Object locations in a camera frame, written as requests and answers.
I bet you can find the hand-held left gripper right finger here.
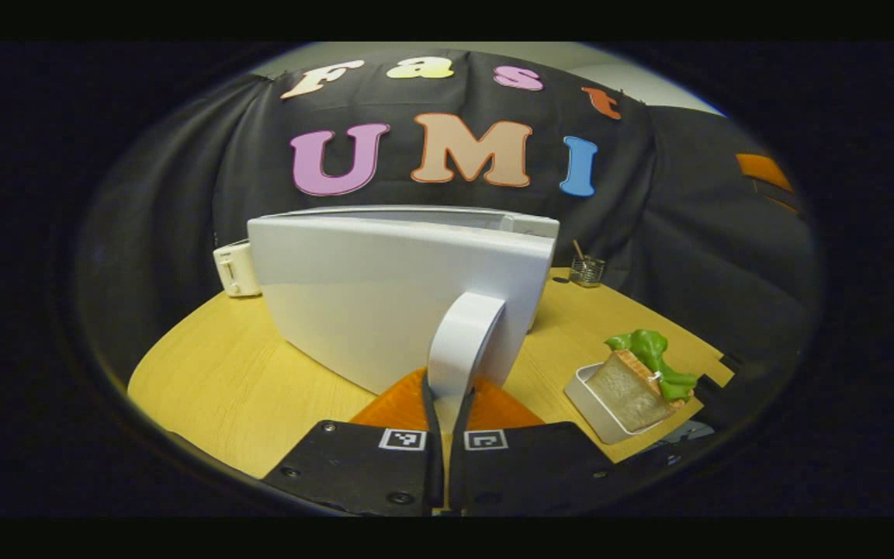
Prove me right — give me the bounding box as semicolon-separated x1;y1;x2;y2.
447;373;636;517

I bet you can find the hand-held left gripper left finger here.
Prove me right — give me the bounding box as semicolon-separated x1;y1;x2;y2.
261;367;445;517

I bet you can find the white microwave oven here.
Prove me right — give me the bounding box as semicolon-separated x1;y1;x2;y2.
247;205;561;437

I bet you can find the toy sandwich with green lettuce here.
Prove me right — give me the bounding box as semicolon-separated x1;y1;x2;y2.
587;329;698;432

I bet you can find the small white tray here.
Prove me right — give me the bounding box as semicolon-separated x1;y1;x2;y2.
563;362;698;446

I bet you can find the glass cup with wooden stick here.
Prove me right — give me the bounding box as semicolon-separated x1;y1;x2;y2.
569;239;606;289

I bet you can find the white toaster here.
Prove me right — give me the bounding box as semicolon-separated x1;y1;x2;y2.
213;240;262;298

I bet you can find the black backdrop cloth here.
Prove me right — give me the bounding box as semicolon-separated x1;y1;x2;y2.
74;48;822;389

